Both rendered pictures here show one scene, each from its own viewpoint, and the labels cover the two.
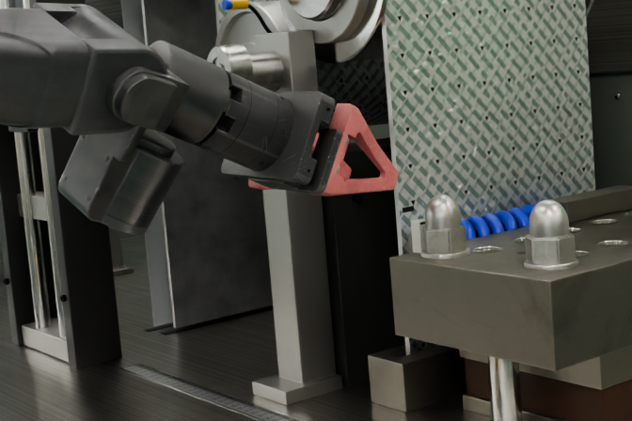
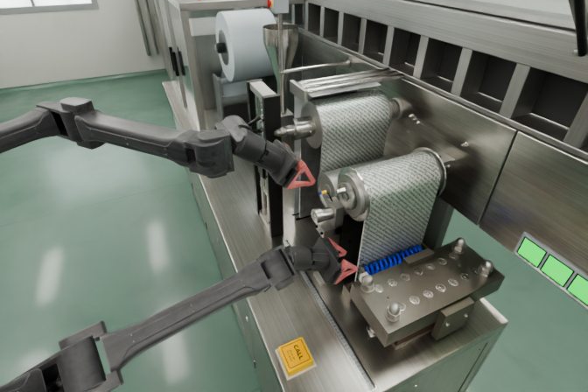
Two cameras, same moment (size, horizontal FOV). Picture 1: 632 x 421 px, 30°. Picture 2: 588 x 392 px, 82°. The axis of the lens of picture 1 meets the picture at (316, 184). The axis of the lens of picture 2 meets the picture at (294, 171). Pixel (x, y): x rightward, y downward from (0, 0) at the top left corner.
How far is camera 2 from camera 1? 65 cm
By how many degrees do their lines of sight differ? 29
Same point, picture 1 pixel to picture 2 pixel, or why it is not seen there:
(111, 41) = (276, 277)
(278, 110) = (325, 262)
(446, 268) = (364, 301)
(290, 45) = (336, 212)
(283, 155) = (325, 272)
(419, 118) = (370, 240)
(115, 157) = not seen: hidden behind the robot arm
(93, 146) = not seen: hidden behind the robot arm
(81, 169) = not seen: hidden behind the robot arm
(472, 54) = (392, 220)
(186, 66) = (299, 261)
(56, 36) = (261, 281)
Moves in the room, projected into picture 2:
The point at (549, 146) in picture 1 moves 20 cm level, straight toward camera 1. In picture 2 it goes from (410, 234) to (401, 287)
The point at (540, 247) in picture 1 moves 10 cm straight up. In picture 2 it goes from (389, 315) to (396, 289)
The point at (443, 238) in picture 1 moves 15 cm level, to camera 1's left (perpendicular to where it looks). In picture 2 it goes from (367, 288) to (310, 278)
